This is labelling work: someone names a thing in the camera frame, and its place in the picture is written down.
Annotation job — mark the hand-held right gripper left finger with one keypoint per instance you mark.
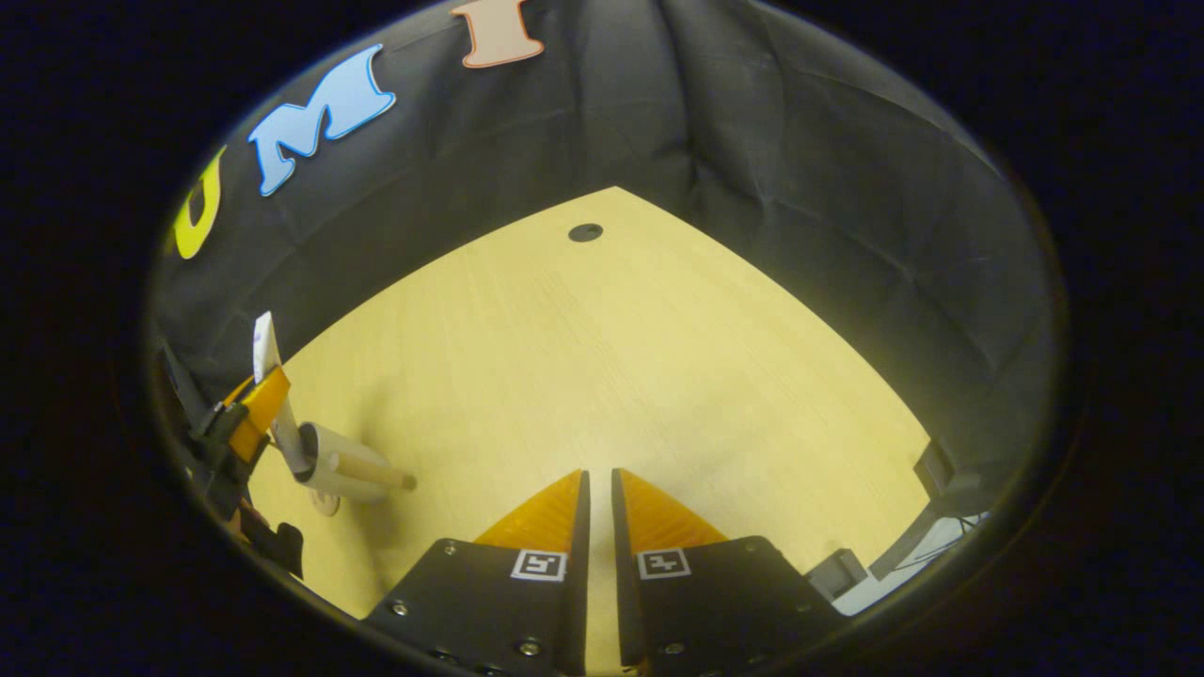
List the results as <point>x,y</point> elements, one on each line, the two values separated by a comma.
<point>576,583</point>

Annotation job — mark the white toothpaste tube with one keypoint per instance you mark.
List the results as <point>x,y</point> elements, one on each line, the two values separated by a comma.
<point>266,348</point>

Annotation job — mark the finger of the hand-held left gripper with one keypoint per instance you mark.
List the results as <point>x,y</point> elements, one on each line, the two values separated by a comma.
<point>240,390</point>
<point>259,414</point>

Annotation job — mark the small black block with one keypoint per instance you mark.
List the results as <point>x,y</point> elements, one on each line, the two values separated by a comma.
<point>835,574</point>

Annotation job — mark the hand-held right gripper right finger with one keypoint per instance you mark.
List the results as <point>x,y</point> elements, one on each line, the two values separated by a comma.
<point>628,583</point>

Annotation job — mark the black angled frame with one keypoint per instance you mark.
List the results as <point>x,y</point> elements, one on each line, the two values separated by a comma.
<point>934,467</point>

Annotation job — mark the black backdrop cloth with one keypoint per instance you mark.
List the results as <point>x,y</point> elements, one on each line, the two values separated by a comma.
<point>752,141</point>

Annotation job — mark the round cork coaster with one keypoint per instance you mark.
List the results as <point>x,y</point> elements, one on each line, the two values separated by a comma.
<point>324,506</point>

